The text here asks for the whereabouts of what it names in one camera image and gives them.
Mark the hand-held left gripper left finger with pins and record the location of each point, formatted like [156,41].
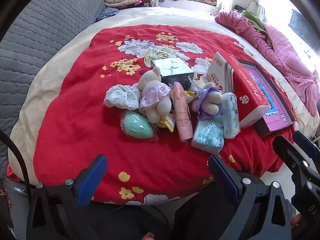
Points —
[91,180]

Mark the dark gift box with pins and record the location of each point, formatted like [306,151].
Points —
[172,70]

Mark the teal tissue pack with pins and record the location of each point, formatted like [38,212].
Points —
[208,135]

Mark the green cloth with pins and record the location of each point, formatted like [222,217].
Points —
[252,20]

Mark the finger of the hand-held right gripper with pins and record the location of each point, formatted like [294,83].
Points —
[306,141]
[290,152]

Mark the red and white box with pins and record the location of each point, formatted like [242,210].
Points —
[250,92]

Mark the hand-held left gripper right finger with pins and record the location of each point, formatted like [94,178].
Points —
[225,177]

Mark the shallow dark box pink lining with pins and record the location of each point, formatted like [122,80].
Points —
[270,97]

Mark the pink quilt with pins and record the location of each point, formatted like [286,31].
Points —
[282,52]

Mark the plush bear purple dress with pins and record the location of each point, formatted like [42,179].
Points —
[210,100]

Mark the small black device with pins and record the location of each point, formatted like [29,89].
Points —
[239,8]

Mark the red floral blanket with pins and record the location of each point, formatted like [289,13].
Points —
[75,130]

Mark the green makeup sponge packet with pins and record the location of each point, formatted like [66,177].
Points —
[136,126]

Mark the plush bear pale pink dress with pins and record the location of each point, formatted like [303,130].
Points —
[152,92]

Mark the blue patterned pillow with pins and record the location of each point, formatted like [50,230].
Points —
[107,13]

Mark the white floral tissue pack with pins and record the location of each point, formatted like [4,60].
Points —
[231,115]

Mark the person's right hand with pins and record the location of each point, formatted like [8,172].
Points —
[296,222]

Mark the person's dark trousers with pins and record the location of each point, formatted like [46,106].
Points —
[140,220]

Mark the pink packet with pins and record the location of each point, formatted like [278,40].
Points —
[182,112]

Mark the black wall television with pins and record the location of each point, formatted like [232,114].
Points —
[302,27]

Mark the yellow snack packet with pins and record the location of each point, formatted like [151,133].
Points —
[168,123]

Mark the cream bed sheet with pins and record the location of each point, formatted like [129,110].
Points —
[150,15]

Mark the white floral scrunchie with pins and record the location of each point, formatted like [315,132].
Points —
[120,96]

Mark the grey quilted headboard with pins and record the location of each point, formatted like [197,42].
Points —
[37,30]

